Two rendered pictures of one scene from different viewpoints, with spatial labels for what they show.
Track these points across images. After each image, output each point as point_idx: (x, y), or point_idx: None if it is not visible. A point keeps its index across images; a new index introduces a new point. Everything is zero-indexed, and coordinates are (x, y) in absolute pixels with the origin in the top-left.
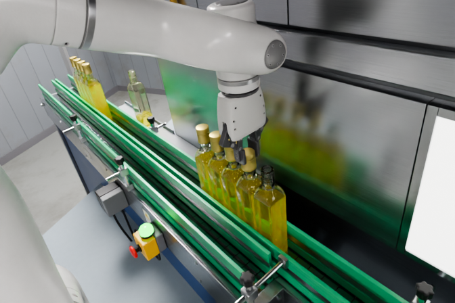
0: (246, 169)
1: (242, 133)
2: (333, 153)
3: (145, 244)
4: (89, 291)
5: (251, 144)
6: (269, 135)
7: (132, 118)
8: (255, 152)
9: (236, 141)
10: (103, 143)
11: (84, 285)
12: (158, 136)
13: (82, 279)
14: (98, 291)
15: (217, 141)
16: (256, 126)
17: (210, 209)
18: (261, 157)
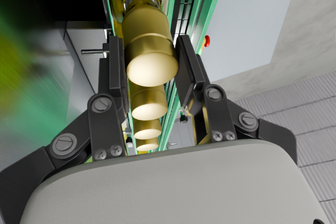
0: (168, 24)
1: (253, 178)
2: None
3: (203, 40)
4: (213, 38)
5: (126, 88)
6: (4, 83)
7: (135, 142)
8: (123, 54)
9: (135, 111)
10: (169, 132)
11: (211, 43)
12: (132, 125)
13: (209, 48)
14: (210, 34)
15: (154, 121)
16: (136, 196)
17: (171, 23)
18: (47, 47)
